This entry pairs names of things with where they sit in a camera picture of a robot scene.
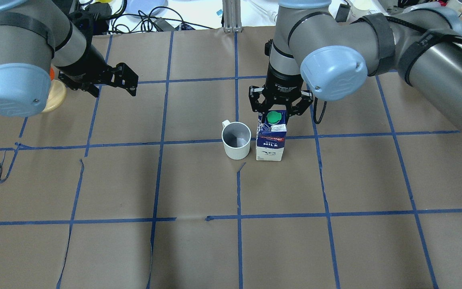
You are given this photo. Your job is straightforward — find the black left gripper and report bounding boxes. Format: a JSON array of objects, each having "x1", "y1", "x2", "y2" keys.
[{"x1": 57, "y1": 44, "x2": 139, "y2": 98}]

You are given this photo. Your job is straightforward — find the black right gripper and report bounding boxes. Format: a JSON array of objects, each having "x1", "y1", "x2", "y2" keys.
[{"x1": 249, "y1": 68, "x2": 314, "y2": 117}]

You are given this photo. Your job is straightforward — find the blue Pascal milk carton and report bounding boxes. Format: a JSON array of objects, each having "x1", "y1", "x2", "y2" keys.
[{"x1": 255, "y1": 110, "x2": 288, "y2": 161}]

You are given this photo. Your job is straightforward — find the white HOME mug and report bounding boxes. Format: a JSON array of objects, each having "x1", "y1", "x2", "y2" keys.
[{"x1": 221, "y1": 120, "x2": 251, "y2": 160}]

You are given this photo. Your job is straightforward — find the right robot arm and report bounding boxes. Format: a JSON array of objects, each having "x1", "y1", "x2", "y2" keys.
[{"x1": 249, "y1": 0, "x2": 462, "y2": 133}]

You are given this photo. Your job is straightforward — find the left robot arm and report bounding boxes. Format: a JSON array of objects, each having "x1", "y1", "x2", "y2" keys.
[{"x1": 0, "y1": 0, "x2": 139, "y2": 117}]

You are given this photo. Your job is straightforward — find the orange cup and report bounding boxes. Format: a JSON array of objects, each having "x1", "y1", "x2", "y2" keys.
[{"x1": 49, "y1": 67, "x2": 55, "y2": 81}]

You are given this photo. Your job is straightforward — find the round wooden stand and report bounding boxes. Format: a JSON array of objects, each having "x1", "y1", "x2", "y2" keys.
[{"x1": 41, "y1": 80, "x2": 67, "y2": 113}]

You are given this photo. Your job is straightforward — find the light blue plate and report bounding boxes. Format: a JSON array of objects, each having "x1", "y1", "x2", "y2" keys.
[{"x1": 125, "y1": 0, "x2": 168, "y2": 18}]

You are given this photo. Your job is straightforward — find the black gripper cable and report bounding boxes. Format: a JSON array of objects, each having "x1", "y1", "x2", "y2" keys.
[{"x1": 311, "y1": 98, "x2": 328, "y2": 125}]

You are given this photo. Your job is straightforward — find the aluminium frame post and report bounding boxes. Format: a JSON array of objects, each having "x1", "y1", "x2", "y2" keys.
[{"x1": 222, "y1": 0, "x2": 243, "y2": 33}]

